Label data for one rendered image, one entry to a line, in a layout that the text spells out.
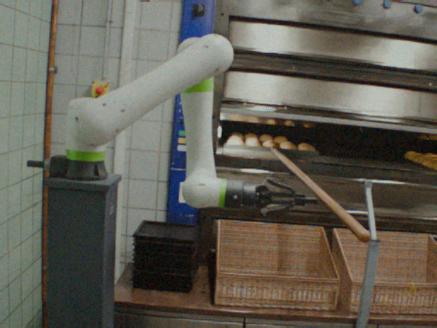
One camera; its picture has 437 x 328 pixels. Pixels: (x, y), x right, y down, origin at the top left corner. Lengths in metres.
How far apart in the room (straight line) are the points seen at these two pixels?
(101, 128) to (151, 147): 1.25
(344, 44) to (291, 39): 0.27
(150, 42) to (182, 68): 1.17
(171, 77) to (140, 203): 1.33
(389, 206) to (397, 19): 0.99
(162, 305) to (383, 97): 1.51
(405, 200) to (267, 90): 0.94
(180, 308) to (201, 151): 0.82
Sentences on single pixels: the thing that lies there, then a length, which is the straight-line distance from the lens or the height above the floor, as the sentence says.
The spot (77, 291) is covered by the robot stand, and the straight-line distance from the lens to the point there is 1.71.
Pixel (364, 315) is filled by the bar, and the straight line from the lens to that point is 2.31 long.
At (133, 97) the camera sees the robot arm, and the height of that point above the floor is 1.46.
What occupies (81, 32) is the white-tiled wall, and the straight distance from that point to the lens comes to 2.76.
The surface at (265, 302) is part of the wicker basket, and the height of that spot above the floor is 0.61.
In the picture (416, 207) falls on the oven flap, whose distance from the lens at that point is 2.88.
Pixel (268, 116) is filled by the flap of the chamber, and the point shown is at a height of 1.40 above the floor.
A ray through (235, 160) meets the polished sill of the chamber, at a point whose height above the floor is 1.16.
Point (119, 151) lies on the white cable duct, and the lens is 2.70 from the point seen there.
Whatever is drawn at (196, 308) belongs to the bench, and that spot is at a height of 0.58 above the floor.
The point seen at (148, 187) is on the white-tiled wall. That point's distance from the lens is 2.71.
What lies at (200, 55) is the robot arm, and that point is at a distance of 1.53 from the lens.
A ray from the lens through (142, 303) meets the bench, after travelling 2.30.
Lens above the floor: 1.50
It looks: 8 degrees down
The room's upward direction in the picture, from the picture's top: 5 degrees clockwise
